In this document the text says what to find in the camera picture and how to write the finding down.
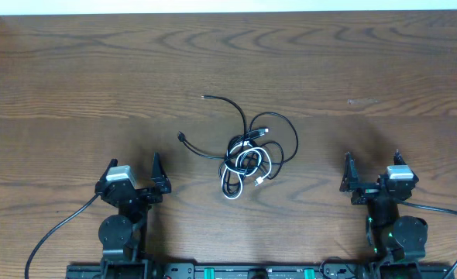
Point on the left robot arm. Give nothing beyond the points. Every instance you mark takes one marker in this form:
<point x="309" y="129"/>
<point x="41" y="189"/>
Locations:
<point x="123" y="235"/>

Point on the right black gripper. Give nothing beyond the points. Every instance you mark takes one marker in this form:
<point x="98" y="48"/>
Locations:
<point x="350" y="183"/>

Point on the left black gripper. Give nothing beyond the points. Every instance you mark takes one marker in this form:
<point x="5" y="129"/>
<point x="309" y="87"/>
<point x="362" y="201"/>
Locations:
<point x="159" y="184"/>

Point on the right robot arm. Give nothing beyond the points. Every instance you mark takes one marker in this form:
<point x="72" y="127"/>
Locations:
<point x="398" y="241"/>

